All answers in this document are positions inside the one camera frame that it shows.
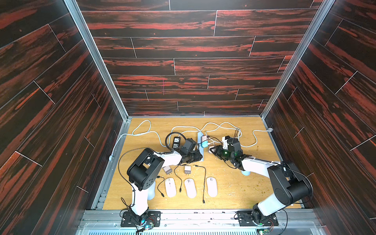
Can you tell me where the pink mouse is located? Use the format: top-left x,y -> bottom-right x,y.
206,177 -> 218,197
165,177 -> 177,198
184,178 -> 197,199

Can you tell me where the black usb cable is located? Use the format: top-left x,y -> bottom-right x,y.
174,164 -> 184,193
156,175 -> 165,197

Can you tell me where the black cable of pink mouse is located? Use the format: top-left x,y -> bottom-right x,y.
193,164 -> 207,204

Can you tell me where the white mouse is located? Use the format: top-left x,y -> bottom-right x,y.
147,182 -> 156,200

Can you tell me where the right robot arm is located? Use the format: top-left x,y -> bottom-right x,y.
210,138 -> 313,224

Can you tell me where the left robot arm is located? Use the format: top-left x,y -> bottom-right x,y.
127,148 -> 203,217

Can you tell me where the light blue mouse right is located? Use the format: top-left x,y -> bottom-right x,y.
241,171 -> 251,176

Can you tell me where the teal adapter on white strip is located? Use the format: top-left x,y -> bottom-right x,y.
201,141 -> 209,148

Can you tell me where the black power strip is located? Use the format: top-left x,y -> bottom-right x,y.
172,137 -> 181,149

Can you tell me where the white power strip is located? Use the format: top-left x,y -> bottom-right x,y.
197,132 -> 206,162

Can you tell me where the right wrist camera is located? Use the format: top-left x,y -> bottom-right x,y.
222,136 -> 233,150

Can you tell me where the white power cable right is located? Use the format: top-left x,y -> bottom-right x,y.
170,121 -> 274,147

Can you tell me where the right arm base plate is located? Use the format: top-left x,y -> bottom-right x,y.
234,210 -> 279,227

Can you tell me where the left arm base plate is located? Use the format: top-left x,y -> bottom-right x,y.
120,210 -> 161,230

